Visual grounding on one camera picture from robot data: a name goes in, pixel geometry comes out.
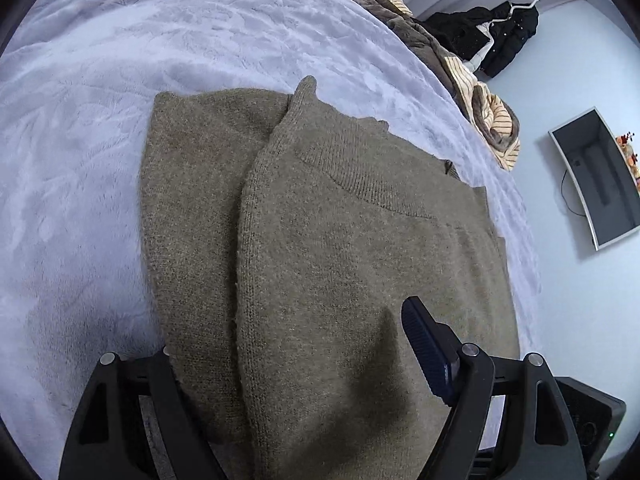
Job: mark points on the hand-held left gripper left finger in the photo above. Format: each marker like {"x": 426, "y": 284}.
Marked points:
{"x": 160, "y": 375}

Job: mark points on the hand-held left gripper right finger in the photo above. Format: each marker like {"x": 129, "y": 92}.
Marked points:
{"x": 425, "y": 340}

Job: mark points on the olive brown knit sweater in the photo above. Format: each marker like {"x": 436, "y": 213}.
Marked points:
{"x": 325, "y": 260}

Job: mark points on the white clothes hanger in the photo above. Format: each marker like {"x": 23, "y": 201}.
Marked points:
{"x": 525, "y": 4}

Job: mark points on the brown striped fleece robe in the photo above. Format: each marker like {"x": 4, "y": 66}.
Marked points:
{"x": 470, "y": 90}

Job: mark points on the black puffer jacket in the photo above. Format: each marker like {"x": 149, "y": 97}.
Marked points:
{"x": 510, "y": 35}

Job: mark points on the lavender fleece blanket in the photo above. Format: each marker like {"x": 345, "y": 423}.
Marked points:
{"x": 150, "y": 40}

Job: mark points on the curved wall monitor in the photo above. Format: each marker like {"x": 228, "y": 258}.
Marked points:
{"x": 600, "y": 180}

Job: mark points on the orange wall decoration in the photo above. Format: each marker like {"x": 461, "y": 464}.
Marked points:
{"x": 629, "y": 152}

